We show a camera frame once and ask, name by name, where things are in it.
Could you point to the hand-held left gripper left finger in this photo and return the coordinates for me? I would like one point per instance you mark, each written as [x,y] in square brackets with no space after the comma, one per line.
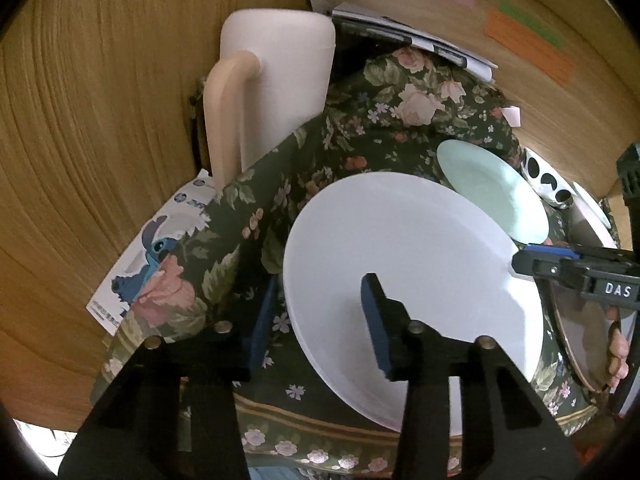
[260,330]

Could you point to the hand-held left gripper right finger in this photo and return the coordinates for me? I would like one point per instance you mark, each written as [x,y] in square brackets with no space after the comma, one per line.
[374,320]

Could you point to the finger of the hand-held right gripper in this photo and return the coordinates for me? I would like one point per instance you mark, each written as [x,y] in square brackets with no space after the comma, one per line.
[542,265]
[555,248]

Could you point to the grey glass plate gold rim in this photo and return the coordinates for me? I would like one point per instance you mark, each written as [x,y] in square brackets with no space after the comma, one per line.
[580,340]

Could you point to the light green plate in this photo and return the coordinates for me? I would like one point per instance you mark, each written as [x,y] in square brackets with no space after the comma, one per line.
[492,185]

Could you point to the large white plate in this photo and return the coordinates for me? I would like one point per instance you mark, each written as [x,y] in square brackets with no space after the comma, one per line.
[420,240]

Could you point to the person's right hand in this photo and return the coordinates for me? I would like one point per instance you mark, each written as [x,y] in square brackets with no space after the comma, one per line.
[619,355]

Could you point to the small white plate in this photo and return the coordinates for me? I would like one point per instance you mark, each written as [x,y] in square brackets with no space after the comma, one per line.
[592,207]

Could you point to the black white patterned bowl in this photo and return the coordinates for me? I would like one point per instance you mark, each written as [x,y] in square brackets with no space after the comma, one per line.
[545,177]

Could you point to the black plastic crate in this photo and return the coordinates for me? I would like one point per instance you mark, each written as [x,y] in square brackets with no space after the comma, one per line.
[629,170]

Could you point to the cartoon printed white packet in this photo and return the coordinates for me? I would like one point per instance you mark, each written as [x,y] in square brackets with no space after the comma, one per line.
[150,255]

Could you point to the small pink paper tag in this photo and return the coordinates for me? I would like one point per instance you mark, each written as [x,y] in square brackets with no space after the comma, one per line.
[512,116]

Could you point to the dark green floral tablecloth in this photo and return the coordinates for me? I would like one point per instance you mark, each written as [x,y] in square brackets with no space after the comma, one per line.
[350,145]

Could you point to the orange sticky note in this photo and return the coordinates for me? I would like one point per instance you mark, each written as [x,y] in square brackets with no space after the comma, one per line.
[535,50]

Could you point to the green sticky note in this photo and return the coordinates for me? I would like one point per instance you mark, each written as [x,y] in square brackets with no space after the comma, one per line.
[537,22]

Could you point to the stack of papers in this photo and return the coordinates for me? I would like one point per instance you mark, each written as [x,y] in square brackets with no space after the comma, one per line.
[425,35]

